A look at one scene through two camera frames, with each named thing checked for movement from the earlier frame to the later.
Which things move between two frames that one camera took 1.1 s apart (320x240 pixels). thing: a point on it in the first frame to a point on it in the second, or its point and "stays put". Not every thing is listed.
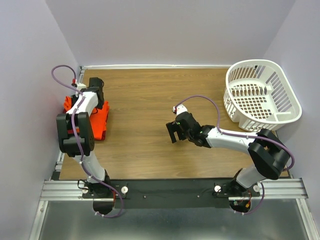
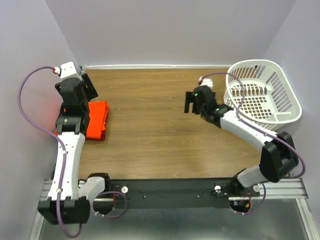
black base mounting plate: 170,193 stays put
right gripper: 172,127 to 190,98
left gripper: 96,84 to 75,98
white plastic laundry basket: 258,94 stays put
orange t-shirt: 98,117 stays put
